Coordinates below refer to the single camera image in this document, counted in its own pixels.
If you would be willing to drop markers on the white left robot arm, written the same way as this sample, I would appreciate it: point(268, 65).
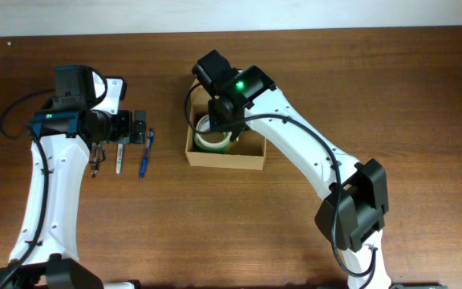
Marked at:
point(68, 134)

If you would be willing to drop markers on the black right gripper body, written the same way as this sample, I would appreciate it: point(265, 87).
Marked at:
point(223, 123)

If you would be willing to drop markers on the green tape roll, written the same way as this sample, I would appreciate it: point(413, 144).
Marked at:
point(212, 147)

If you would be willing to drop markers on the open cardboard box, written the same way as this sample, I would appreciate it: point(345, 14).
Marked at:
point(248, 151)

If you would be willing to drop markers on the blue ballpoint pen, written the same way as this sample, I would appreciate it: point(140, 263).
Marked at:
point(148, 145)

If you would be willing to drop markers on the white black marker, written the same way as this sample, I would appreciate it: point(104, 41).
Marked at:
point(119, 159)

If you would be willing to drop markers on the cream masking tape roll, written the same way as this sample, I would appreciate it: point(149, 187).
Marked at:
point(203, 125)

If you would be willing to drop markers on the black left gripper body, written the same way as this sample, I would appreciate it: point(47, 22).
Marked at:
point(139, 127)

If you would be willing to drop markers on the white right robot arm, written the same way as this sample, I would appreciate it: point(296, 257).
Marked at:
point(353, 194)

